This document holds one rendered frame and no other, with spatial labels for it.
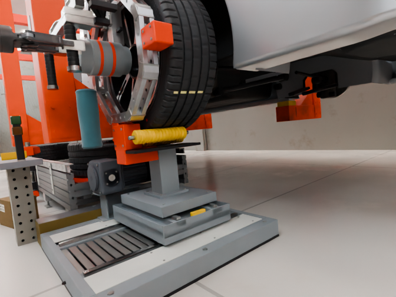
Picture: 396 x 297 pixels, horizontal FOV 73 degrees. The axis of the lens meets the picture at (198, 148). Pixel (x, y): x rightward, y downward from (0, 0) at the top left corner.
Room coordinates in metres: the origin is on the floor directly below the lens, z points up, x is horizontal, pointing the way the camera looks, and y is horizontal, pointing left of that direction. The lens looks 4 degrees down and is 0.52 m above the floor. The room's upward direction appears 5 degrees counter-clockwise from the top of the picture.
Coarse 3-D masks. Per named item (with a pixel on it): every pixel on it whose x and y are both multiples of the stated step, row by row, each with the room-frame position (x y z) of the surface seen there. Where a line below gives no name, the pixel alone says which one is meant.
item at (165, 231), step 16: (128, 208) 1.35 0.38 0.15; (208, 208) 1.17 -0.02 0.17; (224, 208) 1.19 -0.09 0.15; (128, 224) 1.23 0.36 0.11; (144, 224) 1.11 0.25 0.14; (160, 224) 1.08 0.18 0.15; (176, 224) 1.03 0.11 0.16; (192, 224) 1.07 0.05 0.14; (208, 224) 1.13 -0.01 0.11; (160, 240) 1.01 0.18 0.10; (176, 240) 1.02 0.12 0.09
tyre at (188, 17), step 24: (144, 0) 1.08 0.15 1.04; (168, 0) 1.01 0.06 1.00; (192, 0) 1.12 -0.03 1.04; (192, 24) 1.04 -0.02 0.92; (168, 48) 0.98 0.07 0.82; (192, 48) 1.03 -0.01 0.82; (216, 48) 1.11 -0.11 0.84; (168, 72) 1.00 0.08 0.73; (192, 72) 1.05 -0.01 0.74; (168, 96) 1.03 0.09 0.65; (192, 96) 1.09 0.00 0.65; (144, 120) 1.16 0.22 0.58; (168, 120) 1.13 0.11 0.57; (192, 120) 1.23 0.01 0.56
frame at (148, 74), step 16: (112, 0) 1.14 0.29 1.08; (128, 0) 1.01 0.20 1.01; (144, 16) 0.98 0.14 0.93; (96, 32) 1.30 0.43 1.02; (144, 64) 0.96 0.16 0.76; (96, 80) 1.35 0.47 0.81; (144, 80) 0.99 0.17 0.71; (144, 96) 1.06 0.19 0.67; (112, 112) 1.32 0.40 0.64; (128, 112) 1.08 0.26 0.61; (144, 112) 1.09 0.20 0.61
